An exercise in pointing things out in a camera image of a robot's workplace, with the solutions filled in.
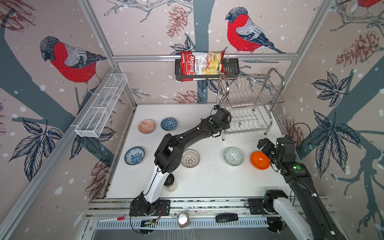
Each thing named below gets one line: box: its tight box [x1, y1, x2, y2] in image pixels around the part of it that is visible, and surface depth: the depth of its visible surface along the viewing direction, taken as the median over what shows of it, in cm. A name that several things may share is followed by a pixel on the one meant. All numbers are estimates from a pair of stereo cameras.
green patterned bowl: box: [223, 147, 245, 167], surface depth 92 cm
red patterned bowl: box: [138, 119, 156, 135], surface depth 106 cm
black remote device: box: [215, 213, 239, 223], surface depth 70 cm
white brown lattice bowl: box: [180, 149, 201, 169], surface depth 90 cm
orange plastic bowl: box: [250, 151, 271, 170], surface depth 88 cm
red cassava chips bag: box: [180, 50, 225, 82], surface depth 90 cm
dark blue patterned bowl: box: [160, 117, 178, 131], surface depth 109 cm
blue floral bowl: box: [124, 146, 145, 166], surface depth 92 cm
